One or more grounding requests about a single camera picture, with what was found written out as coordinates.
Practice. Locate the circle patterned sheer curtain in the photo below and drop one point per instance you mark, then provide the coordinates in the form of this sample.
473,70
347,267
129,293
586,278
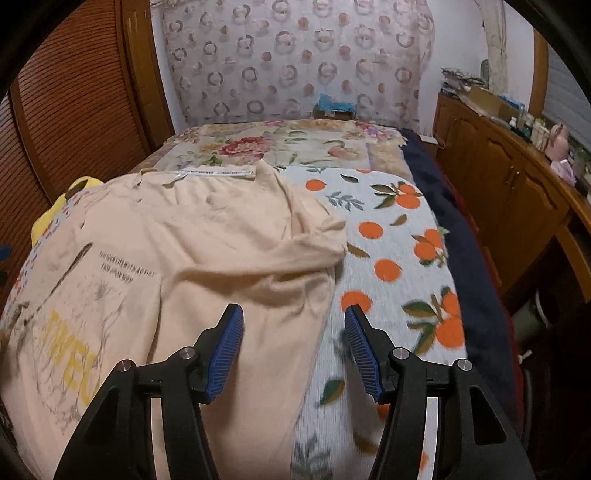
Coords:
295,60

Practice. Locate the wooden louvered wardrobe door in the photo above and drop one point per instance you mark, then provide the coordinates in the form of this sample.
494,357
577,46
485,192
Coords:
78,92

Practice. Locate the wooden window frame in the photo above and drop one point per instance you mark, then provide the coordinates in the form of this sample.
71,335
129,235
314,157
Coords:
539,69

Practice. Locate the dark blue bedsheet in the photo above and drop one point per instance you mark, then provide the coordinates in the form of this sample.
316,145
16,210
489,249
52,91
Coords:
461,258

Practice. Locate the floral blanket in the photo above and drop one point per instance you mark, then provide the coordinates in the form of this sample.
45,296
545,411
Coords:
295,143

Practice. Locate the pink figurine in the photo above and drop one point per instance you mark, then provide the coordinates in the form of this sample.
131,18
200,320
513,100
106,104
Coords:
557,141

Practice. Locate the pink cloth bundle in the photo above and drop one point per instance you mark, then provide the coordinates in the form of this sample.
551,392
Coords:
565,170

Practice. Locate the stack of folded patterned cloths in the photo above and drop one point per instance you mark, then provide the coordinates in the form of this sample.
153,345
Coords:
461,78

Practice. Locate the orange fruit print blanket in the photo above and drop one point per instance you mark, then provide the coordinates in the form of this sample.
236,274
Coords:
360,277

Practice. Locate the red bed skirt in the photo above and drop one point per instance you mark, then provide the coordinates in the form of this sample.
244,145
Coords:
517,392

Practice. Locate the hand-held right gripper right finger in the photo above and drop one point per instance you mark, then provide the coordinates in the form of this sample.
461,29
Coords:
362,350

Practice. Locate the beige printed t-shirt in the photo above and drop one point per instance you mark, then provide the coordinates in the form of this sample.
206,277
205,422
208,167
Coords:
207,254

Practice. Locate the grey window blind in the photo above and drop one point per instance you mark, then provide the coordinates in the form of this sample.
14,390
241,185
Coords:
568,92

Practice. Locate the open cardboard box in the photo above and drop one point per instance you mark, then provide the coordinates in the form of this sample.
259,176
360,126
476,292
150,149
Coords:
485,99

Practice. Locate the grey round container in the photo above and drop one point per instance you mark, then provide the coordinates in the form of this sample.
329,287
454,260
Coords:
526,318

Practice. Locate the white lace curtain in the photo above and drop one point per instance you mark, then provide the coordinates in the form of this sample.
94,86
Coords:
494,46

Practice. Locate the cardboard box with blue packets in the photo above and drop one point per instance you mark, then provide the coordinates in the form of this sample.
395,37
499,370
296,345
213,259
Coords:
334,113

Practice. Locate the yellow plush toy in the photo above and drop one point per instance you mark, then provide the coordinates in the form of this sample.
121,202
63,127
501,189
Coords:
44,221

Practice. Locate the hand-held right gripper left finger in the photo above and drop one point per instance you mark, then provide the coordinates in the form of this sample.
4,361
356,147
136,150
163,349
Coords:
226,350

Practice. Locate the wooden sideboard cabinet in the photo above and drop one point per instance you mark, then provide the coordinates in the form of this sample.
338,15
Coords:
508,175

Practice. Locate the row of small bottles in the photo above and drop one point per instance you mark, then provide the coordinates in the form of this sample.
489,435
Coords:
531,127

